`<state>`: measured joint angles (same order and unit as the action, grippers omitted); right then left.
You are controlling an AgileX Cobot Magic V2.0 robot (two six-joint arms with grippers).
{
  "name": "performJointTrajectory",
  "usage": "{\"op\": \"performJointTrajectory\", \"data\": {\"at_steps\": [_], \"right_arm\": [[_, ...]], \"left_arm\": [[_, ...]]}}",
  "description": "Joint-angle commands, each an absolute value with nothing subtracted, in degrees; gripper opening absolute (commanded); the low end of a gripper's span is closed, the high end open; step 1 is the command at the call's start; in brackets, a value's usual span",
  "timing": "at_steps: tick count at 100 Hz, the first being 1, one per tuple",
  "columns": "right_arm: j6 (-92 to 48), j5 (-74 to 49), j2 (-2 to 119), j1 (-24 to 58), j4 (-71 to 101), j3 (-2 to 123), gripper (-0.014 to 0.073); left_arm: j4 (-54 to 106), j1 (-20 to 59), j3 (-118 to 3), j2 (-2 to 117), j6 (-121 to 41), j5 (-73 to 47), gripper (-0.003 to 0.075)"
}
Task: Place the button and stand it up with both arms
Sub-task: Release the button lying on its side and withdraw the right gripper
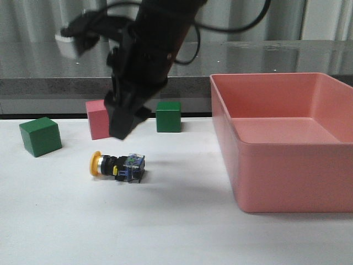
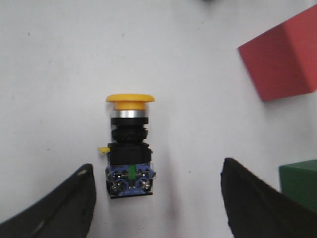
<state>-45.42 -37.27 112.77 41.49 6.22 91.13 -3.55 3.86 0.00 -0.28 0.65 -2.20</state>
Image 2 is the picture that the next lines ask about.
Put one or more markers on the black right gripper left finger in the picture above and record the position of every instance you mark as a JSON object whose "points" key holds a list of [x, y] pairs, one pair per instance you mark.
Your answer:
{"points": [[66, 212]]}

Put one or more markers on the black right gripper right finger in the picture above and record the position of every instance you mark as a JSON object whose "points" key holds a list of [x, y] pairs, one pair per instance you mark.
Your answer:
{"points": [[256, 210]]}

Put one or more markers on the yellow push button switch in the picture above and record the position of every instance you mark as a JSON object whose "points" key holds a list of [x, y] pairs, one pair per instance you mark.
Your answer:
{"points": [[129, 171]]}

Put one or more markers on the green cube block left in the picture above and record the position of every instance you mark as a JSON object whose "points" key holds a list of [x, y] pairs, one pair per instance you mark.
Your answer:
{"points": [[298, 181]]}

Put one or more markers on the pink cube block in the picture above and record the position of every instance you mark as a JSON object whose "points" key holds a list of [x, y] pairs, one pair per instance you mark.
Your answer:
{"points": [[282, 62]]}

